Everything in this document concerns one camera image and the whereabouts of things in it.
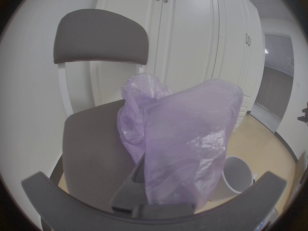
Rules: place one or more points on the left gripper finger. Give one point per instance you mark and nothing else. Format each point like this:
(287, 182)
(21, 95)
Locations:
(125, 196)

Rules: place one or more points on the white trash bin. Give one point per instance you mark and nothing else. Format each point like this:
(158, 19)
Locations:
(237, 174)

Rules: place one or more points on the purple plastic bag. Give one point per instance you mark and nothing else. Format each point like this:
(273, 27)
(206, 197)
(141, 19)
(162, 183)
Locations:
(182, 133)

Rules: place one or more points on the white wardrobe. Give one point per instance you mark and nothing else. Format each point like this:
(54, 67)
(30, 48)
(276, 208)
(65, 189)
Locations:
(187, 32)

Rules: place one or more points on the grey and white chair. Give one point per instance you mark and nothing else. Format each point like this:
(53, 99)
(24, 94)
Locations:
(96, 37)

